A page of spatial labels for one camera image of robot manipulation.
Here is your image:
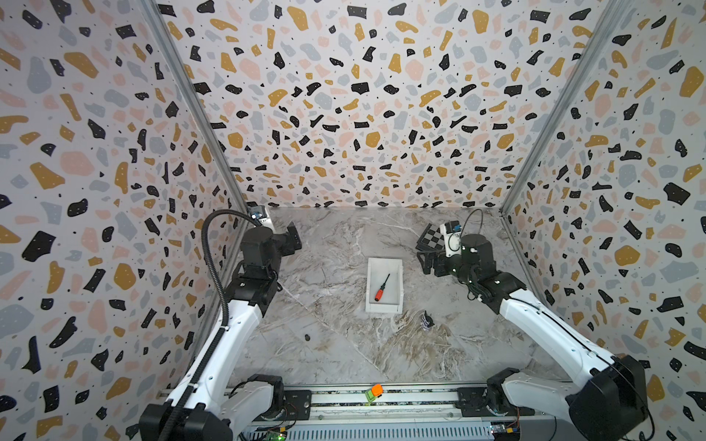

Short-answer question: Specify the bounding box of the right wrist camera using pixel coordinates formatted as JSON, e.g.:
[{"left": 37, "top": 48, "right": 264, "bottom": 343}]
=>
[{"left": 441, "top": 220, "right": 461, "bottom": 257}]

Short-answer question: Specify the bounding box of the black white chessboard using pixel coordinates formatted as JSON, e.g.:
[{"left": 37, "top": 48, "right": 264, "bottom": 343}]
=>
[{"left": 416, "top": 223, "right": 446, "bottom": 254}]

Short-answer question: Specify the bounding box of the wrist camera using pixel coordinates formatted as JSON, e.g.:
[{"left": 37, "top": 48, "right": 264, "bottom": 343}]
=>
[
  {"left": 441, "top": 220, "right": 461, "bottom": 257},
  {"left": 248, "top": 205, "right": 276, "bottom": 232}
]

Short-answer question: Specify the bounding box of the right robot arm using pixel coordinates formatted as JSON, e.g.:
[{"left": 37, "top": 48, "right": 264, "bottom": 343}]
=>
[{"left": 417, "top": 222, "right": 654, "bottom": 440}]

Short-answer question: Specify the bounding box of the white plastic bin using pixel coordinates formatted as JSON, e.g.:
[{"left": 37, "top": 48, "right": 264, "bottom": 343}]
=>
[{"left": 365, "top": 257, "right": 404, "bottom": 315}]

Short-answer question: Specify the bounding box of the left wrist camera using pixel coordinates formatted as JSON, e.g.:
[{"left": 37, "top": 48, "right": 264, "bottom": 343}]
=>
[{"left": 248, "top": 205, "right": 276, "bottom": 232}]

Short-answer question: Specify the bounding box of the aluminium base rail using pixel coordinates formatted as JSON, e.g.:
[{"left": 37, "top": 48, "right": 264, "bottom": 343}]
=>
[{"left": 145, "top": 379, "right": 621, "bottom": 441}]

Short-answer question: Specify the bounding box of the red black screwdriver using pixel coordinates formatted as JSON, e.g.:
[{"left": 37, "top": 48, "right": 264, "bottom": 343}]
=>
[{"left": 374, "top": 273, "right": 391, "bottom": 302}]

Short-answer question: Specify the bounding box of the black corrugated cable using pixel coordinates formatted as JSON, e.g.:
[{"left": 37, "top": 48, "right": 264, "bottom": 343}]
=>
[{"left": 156, "top": 208, "right": 263, "bottom": 441}]

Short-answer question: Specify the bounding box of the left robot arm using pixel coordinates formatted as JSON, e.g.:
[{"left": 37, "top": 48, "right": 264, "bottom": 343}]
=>
[{"left": 139, "top": 224, "right": 303, "bottom": 440}]

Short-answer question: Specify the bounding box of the orange green small block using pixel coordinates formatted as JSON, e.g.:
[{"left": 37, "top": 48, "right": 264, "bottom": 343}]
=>
[{"left": 365, "top": 384, "right": 384, "bottom": 404}]

